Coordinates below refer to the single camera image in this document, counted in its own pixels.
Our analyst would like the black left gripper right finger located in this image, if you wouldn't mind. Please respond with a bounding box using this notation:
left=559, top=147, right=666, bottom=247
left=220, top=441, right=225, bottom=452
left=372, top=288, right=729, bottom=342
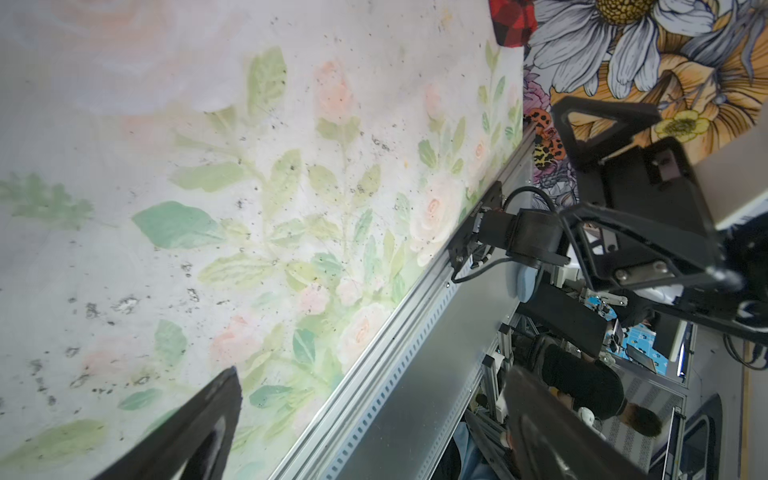
left=503, top=367, right=647, bottom=480

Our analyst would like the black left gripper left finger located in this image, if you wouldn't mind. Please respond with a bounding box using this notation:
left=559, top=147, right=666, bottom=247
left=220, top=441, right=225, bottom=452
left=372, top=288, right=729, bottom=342
left=97, top=367, right=242, bottom=480

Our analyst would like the red black plaid cloth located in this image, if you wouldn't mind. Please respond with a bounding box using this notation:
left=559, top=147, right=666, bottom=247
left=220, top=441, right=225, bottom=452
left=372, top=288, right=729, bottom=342
left=489, top=0, right=538, bottom=48

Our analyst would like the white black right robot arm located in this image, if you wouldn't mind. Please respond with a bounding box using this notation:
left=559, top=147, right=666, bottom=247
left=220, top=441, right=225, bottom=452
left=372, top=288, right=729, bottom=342
left=472, top=97, right=767, bottom=346

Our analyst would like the person in black shirt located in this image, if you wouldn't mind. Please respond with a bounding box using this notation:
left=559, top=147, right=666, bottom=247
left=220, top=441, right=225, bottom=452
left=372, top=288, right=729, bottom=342
left=531, top=337, right=663, bottom=438

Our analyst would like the aluminium front rail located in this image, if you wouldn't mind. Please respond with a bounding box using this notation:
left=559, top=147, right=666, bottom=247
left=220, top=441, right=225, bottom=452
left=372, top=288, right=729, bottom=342
left=269, top=125, right=541, bottom=480

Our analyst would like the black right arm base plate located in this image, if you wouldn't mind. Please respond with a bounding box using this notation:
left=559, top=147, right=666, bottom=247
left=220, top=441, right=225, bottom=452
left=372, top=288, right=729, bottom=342
left=447, top=181, right=503, bottom=274

